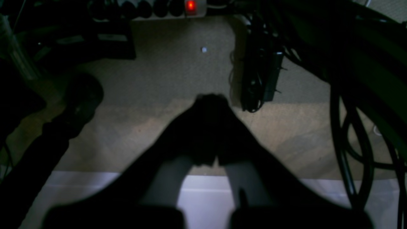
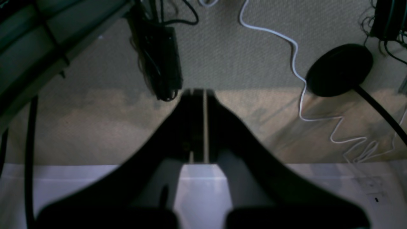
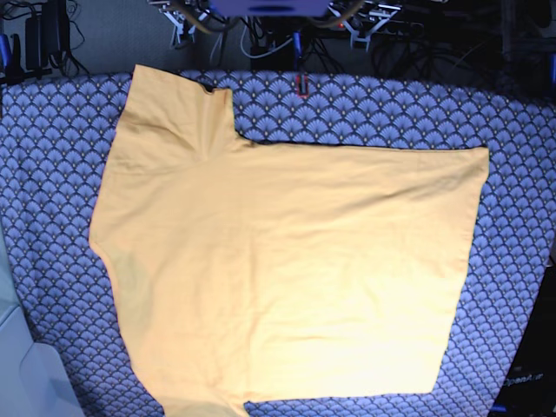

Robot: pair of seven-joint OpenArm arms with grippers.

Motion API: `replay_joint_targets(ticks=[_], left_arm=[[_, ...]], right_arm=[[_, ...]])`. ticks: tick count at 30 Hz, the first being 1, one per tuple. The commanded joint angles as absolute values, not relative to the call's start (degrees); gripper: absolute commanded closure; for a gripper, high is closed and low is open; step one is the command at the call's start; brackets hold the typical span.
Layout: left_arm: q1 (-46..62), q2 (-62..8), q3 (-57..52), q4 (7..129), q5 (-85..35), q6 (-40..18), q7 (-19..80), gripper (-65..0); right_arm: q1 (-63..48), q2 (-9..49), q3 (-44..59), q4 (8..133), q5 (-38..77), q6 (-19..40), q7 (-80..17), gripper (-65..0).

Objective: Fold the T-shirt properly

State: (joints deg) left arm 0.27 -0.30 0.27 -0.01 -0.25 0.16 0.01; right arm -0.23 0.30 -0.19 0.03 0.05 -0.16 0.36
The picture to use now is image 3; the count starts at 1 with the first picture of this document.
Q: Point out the red and black clamp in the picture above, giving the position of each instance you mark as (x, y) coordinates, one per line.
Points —
(302, 85)

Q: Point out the blue box overhead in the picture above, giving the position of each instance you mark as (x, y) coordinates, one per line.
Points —
(271, 8)

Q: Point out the white bin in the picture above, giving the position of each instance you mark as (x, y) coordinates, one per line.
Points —
(33, 378)

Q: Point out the yellow T-shirt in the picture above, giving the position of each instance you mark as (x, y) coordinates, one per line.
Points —
(258, 272)

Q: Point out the blue handled clamp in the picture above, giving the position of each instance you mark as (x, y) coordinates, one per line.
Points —
(296, 40)

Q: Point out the black power strip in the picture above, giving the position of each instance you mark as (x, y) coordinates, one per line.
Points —
(362, 29)

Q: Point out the blue fan-patterned table cloth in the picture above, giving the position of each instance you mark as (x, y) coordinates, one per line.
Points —
(55, 138)

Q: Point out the black OpenArm box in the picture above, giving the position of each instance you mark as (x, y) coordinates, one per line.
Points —
(529, 387)

